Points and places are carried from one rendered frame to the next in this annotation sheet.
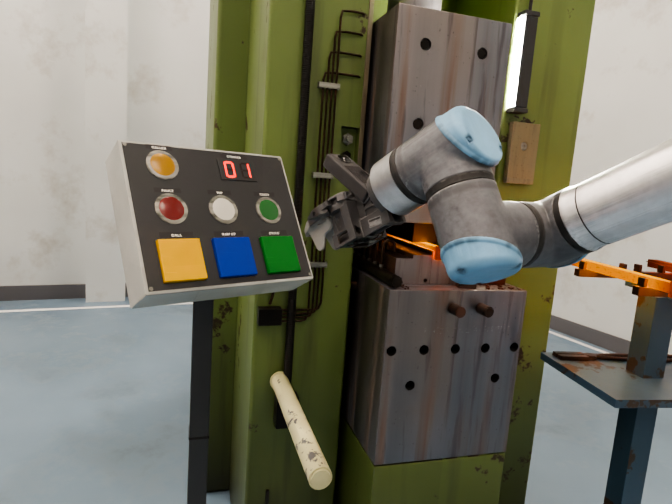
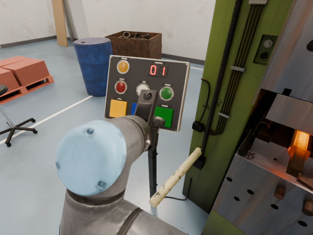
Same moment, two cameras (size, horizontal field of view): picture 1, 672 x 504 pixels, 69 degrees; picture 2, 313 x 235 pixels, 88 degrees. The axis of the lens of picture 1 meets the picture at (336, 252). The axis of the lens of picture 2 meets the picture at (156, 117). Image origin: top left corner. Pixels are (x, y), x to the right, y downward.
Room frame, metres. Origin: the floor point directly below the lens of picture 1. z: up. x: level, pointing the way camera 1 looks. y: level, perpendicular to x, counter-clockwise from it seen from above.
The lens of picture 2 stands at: (0.65, -0.33, 1.40)
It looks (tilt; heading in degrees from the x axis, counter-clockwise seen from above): 36 degrees down; 58
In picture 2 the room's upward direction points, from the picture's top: straight up
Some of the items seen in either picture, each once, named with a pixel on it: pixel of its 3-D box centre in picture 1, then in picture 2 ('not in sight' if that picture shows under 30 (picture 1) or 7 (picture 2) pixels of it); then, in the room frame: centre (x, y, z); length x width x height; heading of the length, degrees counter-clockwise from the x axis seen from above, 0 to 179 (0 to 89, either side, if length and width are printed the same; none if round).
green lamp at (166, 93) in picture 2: (268, 210); (166, 93); (0.98, 0.14, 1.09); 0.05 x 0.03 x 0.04; 107
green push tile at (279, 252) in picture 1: (279, 255); (163, 116); (0.95, 0.11, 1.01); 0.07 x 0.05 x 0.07; 132
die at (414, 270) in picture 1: (398, 254); (293, 126); (1.42, -0.18, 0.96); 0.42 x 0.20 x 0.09; 17
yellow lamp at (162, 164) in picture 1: (162, 164); (123, 66); (0.88, 0.32, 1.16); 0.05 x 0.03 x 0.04; 107
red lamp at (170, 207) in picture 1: (171, 208); (120, 87); (0.85, 0.29, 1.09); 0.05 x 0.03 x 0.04; 107
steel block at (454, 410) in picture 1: (405, 339); (280, 170); (1.45, -0.23, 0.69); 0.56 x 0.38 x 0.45; 17
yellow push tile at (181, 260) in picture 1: (181, 260); (118, 109); (0.82, 0.26, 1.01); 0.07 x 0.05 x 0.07; 132
